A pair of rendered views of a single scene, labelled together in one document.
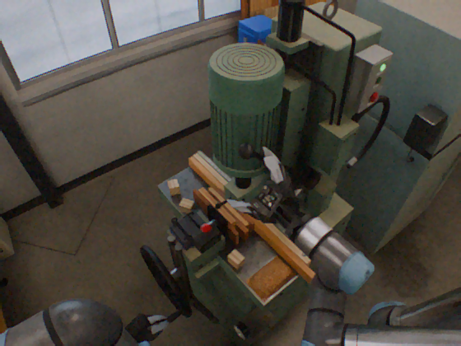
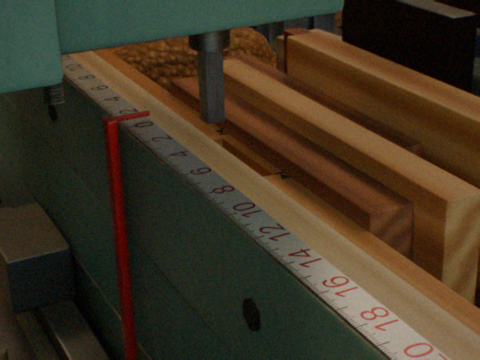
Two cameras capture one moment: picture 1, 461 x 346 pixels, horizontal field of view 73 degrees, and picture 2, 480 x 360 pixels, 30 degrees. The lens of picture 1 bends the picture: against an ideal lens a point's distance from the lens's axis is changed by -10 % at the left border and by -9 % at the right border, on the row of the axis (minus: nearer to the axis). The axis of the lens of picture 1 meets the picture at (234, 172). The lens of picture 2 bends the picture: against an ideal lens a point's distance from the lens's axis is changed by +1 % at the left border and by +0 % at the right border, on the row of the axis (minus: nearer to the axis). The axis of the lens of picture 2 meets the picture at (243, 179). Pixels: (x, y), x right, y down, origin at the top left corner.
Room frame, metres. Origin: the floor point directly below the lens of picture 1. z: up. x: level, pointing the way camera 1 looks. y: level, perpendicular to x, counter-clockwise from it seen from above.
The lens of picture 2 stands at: (1.07, 0.08, 1.09)
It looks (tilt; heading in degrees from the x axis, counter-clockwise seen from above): 24 degrees down; 193
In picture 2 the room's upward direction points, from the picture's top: 2 degrees counter-clockwise
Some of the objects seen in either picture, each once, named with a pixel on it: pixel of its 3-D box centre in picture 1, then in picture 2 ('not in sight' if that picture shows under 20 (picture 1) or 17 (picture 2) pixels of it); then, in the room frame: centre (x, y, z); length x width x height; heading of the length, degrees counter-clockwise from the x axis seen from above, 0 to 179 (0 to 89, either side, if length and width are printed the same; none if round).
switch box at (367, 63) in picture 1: (366, 79); not in sight; (0.79, -0.36, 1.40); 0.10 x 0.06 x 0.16; 130
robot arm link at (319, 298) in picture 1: (328, 291); not in sight; (0.28, -0.20, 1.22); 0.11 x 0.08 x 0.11; 164
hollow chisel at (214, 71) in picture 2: not in sight; (210, 67); (0.69, -0.03, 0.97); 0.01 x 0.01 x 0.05; 40
